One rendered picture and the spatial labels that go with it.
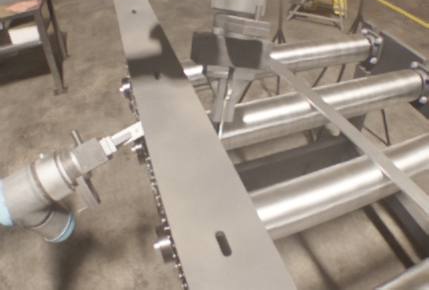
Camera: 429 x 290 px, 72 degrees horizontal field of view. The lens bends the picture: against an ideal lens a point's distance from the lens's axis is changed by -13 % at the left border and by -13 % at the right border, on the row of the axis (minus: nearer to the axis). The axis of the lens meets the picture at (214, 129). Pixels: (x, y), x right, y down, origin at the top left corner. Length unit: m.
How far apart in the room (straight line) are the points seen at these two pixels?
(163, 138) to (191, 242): 0.16
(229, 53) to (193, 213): 0.30
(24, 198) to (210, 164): 0.39
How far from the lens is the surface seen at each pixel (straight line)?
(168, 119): 0.46
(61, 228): 0.78
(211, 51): 0.55
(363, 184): 0.78
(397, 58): 1.41
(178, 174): 0.38
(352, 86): 1.06
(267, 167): 1.57
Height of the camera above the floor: 1.45
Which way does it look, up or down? 40 degrees down
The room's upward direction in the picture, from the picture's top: 2 degrees counter-clockwise
